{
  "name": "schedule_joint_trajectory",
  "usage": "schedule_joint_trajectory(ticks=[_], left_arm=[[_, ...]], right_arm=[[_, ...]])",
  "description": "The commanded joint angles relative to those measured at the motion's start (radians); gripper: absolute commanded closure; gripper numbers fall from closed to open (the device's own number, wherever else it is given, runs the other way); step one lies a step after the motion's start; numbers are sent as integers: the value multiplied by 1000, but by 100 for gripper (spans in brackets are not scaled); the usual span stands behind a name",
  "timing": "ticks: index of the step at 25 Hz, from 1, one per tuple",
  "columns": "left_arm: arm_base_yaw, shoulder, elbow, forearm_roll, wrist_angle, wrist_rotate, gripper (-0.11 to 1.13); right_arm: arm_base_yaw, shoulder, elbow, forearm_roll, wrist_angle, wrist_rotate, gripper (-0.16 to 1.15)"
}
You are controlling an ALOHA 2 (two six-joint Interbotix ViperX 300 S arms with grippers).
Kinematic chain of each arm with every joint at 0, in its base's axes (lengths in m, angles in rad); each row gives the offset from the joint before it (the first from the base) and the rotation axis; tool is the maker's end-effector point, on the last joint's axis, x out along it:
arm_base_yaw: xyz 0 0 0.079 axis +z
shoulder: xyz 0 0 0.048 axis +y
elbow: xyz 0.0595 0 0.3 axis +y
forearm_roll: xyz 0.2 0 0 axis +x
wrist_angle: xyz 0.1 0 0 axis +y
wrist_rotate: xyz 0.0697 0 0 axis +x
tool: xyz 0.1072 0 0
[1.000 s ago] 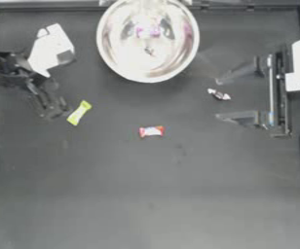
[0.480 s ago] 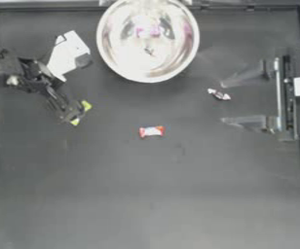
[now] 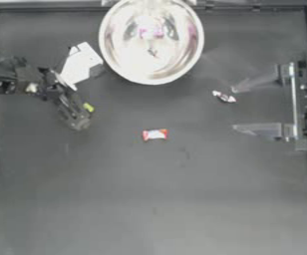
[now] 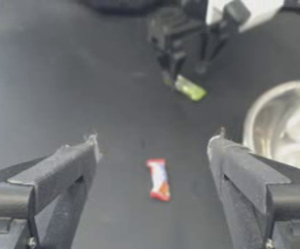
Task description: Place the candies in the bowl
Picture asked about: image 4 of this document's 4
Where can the steel bowl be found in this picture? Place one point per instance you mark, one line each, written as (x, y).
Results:
(287, 129)

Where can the yellow-green candy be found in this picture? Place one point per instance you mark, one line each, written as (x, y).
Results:
(191, 88)

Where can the red and white candy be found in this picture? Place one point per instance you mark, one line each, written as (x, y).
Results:
(160, 180)

